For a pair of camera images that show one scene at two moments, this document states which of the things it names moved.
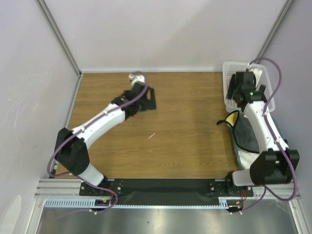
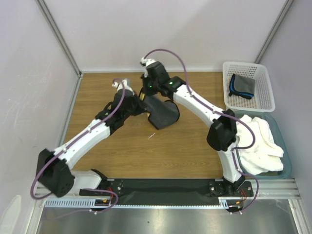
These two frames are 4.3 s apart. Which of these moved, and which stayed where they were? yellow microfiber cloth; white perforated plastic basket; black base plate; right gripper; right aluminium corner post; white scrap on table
Moved: yellow microfiber cloth; right gripper
Stayed: right aluminium corner post; white scrap on table; white perforated plastic basket; black base plate
